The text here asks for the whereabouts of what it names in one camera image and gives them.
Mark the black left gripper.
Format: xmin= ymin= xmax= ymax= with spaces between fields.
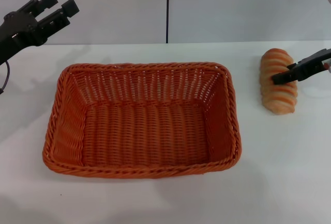
xmin=0 ymin=0 xmax=80 ymax=66

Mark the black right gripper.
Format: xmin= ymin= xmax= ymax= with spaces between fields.
xmin=272 ymin=49 xmax=331 ymax=85

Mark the striped orange toy bread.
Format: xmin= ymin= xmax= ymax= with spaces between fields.
xmin=260 ymin=48 xmax=298 ymax=115

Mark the orange woven plastic basket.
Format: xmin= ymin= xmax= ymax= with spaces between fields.
xmin=42 ymin=62 xmax=243 ymax=181

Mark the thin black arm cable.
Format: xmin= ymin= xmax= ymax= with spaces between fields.
xmin=0 ymin=59 xmax=11 ymax=95

